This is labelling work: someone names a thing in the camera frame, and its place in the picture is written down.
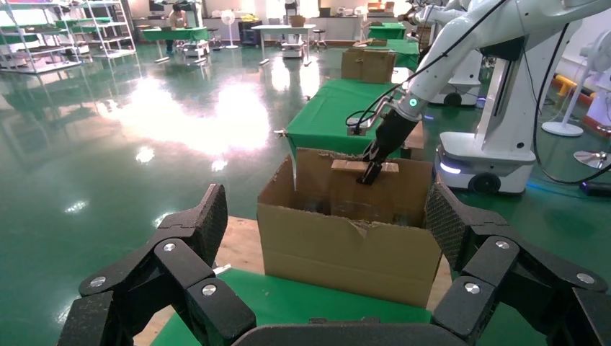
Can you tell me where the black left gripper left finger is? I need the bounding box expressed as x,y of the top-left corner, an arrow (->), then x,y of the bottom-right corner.
57,183 -> 257,346

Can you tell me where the green tablecloth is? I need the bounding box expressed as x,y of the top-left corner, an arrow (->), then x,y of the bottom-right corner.
151,268 -> 433,346
285,79 -> 421,159

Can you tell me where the large open cardboard carton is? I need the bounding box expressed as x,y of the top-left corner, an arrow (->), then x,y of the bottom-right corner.
256,146 -> 442,309

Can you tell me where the green covered table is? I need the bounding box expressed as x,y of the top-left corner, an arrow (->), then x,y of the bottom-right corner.
367,22 -> 408,41
141,26 -> 211,64

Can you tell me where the white table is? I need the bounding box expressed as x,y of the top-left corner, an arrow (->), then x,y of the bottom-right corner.
251,24 -> 317,66

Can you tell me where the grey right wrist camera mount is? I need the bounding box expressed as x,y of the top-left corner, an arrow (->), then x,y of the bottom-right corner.
346,97 -> 397,137

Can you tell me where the small brown cardboard box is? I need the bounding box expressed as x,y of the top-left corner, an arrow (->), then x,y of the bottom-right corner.
329,159 -> 401,224

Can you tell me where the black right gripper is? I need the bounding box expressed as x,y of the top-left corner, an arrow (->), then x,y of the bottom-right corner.
356,108 -> 421,186

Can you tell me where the hanging black cable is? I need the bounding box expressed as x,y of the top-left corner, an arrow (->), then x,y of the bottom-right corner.
532,21 -> 611,187

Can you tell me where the yellow floor barrier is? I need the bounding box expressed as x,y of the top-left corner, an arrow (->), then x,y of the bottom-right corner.
551,74 -> 611,112

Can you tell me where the white pedestal fan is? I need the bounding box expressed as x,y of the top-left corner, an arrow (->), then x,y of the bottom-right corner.
541,30 -> 611,138
220,9 -> 240,50

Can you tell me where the person bending at table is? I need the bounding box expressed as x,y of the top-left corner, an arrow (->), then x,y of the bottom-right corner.
164,4 -> 189,54

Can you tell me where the white metal shelf rack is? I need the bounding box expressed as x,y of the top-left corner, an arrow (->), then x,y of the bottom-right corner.
0,0 -> 83,75
55,0 -> 137,59

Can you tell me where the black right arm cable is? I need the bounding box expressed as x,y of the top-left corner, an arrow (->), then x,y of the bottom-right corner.
344,0 -> 507,135

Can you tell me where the white wheeled robot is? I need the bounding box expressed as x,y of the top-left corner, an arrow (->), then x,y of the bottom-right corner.
434,45 -> 538,196
428,48 -> 484,107

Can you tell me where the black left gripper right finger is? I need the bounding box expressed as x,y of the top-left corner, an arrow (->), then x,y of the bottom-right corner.
424,181 -> 611,346

